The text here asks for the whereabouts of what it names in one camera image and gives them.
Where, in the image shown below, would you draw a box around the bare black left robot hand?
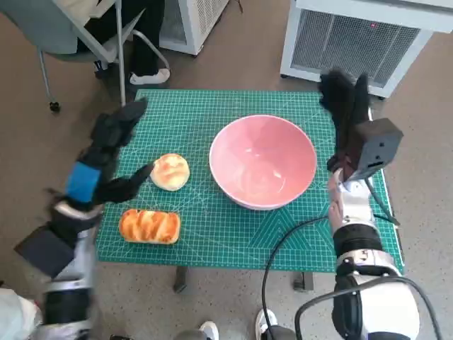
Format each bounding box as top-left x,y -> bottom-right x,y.
52,97 -> 156,206

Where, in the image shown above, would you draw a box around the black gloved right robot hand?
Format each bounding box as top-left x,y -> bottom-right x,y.
318,69 -> 372,174

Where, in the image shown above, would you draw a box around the round toy bread bun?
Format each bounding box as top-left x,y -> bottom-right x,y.
150,153 -> 190,192

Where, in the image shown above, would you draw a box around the pink bowl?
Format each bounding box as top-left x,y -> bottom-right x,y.
209,114 -> 318,212

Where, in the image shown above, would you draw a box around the striped toy bread loaf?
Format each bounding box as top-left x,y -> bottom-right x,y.
118,208 -> 181,245

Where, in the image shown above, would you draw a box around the large white vented appliance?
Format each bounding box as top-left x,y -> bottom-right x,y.
279,0 -> 453,100

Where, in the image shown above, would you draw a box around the seated person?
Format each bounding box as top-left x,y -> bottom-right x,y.
76,0 -> 171,86

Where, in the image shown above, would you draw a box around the grey office chair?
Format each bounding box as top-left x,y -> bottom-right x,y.
0,0 -> 171,114

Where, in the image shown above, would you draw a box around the green cutting mat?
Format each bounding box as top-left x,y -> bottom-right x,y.
95,89 -> 404,276

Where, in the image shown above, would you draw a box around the small white vented appliance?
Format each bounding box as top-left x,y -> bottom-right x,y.
159,0 -> 231,56

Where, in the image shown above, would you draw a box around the black table leg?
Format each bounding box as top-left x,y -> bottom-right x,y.
293,271 -> 315,292
173,266 -> 190,293

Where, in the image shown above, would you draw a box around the person in white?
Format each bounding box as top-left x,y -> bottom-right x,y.
0,286 -> 43,340

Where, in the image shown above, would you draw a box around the person's feet in white shoes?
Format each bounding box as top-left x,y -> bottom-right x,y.
176,307 -> 297,340

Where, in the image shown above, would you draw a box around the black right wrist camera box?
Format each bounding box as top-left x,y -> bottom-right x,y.
341,118 -> 404,183

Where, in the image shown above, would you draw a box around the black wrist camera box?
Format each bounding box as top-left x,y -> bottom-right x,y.
341,118 -> 404,183
13,225 -> 77,279

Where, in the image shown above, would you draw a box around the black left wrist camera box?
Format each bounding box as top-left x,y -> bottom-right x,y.
13,225 -> 77,279

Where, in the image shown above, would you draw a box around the looped black right arm cable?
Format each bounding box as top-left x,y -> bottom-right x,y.
295,274 -> 442,340

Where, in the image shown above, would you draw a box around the long black robot cable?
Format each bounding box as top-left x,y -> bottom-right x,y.
261,216 -> 332,340

